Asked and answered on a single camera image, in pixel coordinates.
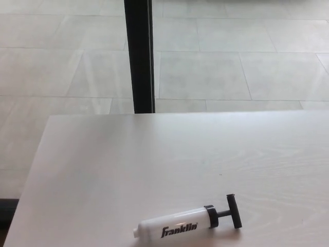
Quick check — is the white air pump black handle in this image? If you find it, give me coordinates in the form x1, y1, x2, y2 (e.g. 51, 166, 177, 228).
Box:
133, 193, 243, 240

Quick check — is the black vertical window frame post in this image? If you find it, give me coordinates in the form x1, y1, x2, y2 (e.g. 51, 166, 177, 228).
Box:
123, 0, 156, 114

